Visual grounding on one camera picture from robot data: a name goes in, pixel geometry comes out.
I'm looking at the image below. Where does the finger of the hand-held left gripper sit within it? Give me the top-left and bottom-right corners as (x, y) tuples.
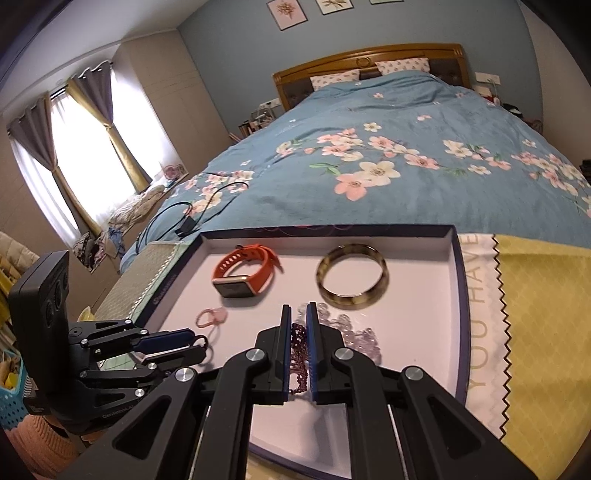
(69, 318), (195, 357)
(76, 346), (207, 385)

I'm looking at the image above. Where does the wooden bed headboard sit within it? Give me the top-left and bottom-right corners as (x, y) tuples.
(272, 43), (472, 112)

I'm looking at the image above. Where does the grey yellow curtain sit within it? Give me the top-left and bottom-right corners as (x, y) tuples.
(67, 62), (153, 195)
(7, 95), (100, 250)

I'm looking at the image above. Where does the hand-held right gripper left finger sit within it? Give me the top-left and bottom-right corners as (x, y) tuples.
(78, 304), (294, 480)

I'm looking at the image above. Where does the pink framed flower picture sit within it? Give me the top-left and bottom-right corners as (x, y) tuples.
(267, 0), (308, 31)

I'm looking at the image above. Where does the dark blue cardboard box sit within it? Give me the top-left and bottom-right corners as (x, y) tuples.
(137, 224), (472, 480)

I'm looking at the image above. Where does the white sheer curtain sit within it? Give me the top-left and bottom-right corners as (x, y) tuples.
(14, 69), (139, 236)

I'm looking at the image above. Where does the heap of mixed clothes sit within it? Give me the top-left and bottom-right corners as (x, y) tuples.
(69, 226), (125, 273)

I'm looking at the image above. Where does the crumpled beige bedding pile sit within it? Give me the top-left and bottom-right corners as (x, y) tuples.
(108, 185), (164, 227)

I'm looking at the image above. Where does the orange smart watch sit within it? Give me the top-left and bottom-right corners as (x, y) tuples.
(211, 244), (283, 300)

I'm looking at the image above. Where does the dark purple bead bracelet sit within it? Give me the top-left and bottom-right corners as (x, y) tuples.
(290, 323), (309, 395)

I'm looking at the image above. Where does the olive tortoiseshell bangle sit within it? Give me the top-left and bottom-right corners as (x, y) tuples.
(315, 244), (390, 309)

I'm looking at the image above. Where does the black charging cable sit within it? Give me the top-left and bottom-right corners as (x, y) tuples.
(136, 181), (250, 250)

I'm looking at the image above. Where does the bedside clutter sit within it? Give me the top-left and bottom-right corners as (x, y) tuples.
(480, 83), (546, 134)

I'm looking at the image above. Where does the blue floral duvet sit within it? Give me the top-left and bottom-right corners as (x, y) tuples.
(120, 69), (591, 259)

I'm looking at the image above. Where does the beige wardrobe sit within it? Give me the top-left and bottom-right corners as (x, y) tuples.
(113, 30), (232, 176)

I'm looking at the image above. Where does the cluster of bedside bottles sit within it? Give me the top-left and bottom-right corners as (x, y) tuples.
(238, 104), (282, 139)

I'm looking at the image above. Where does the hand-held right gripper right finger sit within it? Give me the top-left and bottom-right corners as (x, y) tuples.
(306, 302), (539, 480)

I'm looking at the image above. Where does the clear bead bracelet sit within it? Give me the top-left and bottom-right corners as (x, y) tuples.
(318, 314), (354, 335)

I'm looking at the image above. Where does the lavender bead bracelet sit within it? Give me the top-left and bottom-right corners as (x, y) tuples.
(342, 325), (383, 363)

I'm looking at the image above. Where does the pink hair tie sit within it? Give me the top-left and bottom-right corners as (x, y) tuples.
(196, 307), (228, 328)

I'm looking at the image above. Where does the blue plastic basket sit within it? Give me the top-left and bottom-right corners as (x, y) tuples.
(0, 383), (28, 430)

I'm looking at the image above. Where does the pink knitted cushion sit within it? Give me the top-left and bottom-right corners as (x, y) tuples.
(0, 415), (88, 480)

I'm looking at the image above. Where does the patterned white pillow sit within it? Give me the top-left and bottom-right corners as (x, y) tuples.
(310, 69), (361, 90)
(376, 58), (432, 75)

